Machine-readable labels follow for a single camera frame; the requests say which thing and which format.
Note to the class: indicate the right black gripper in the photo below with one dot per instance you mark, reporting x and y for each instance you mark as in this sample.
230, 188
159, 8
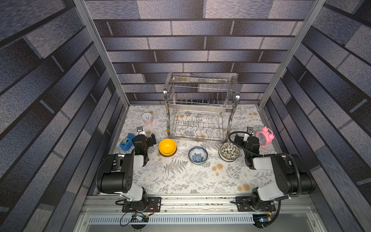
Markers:
245, 139

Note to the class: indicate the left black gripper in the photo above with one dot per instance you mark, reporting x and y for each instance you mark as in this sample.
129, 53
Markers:
149, 140

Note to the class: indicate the yellow bowl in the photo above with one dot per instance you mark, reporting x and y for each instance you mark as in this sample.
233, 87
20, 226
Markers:
167, 147

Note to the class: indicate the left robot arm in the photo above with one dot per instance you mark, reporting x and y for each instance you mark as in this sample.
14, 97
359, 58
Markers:
115, 174

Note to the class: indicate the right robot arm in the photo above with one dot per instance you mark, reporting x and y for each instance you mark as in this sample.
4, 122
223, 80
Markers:
291, 177

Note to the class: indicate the stainless steel dish rack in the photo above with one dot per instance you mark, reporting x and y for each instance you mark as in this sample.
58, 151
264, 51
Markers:
200, 108

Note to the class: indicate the dark floral bowl stack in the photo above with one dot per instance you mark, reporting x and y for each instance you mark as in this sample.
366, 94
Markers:
229, 152

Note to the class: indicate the blue tape dispenser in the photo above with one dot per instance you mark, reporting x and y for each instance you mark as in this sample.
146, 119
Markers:
126, 142

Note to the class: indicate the pink white cup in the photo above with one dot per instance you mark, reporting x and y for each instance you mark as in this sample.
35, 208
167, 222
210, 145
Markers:
147, 118

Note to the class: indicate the pink alarm clock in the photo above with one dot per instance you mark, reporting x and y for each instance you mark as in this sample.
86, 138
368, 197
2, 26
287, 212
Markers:
265, 136

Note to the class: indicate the floral tablecloth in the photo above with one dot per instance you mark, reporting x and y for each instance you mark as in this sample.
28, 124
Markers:
177, 174

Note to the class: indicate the blue white patterned bowl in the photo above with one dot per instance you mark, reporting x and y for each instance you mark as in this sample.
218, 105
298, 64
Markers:
198, 155

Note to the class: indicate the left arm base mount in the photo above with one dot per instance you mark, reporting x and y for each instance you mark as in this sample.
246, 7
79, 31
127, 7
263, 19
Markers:
148, 205

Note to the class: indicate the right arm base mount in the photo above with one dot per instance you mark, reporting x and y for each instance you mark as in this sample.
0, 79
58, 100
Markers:
245, 204

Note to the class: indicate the aluminium front rail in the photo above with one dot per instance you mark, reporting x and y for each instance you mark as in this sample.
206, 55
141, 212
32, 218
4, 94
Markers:
198, 204

